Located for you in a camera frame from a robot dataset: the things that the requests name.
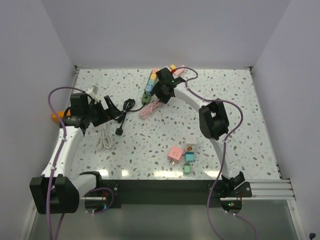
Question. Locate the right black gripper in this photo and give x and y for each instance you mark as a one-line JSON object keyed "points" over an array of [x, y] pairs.
{"points": [[156, 91]]}

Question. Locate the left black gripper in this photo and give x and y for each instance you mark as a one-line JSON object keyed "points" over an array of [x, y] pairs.
{"points": [[112, 113]]}

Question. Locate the pink power strip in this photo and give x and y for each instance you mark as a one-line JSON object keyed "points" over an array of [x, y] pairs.
{"points": [[179, 70]]}

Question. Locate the orange power strip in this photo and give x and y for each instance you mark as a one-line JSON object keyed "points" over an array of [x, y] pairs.
{"points": [[57, 117]]}

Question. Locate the white power strip cartoon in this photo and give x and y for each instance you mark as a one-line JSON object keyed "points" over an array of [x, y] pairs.
{"points": [[190, 143]]}

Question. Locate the pink cube plug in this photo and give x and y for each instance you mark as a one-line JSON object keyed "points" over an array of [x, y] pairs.
{"points": [[175, 154]]}

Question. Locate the teal plug adapter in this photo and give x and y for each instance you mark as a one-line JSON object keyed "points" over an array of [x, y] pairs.
{"points": [[190, 157]]}

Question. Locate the green plug adapter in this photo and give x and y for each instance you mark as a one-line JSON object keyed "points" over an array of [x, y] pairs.
{"points": [[186, 169]]}

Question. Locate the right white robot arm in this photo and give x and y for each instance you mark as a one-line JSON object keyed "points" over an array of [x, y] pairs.
{"points": [[213, 124]]}

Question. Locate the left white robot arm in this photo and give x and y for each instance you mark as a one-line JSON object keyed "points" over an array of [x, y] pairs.
{"points": [[54, 192]]}

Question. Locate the pink plug on strip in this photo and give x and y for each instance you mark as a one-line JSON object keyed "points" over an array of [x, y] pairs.
{"points": [[155, 70]]}

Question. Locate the green power strip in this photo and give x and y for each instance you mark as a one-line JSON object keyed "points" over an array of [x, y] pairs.
{"points": [[145, 100]]}

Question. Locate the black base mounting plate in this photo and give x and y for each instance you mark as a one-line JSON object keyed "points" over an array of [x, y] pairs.
{"points": [[149, 192]]}

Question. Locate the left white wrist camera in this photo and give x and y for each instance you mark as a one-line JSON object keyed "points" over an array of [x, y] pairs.
{"points": [[93, 92]]}

